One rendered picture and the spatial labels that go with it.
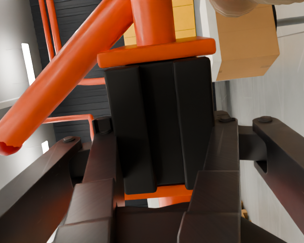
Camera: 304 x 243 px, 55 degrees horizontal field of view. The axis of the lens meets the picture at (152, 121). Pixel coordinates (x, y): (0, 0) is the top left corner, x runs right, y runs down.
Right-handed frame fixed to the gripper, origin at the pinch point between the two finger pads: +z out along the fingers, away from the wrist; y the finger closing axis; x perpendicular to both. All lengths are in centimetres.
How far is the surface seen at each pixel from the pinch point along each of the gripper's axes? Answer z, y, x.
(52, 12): 755, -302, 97
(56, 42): 748, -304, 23
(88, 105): 1025, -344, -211
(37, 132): 898, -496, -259
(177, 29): 721, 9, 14
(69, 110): 1028, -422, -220
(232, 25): 176, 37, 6
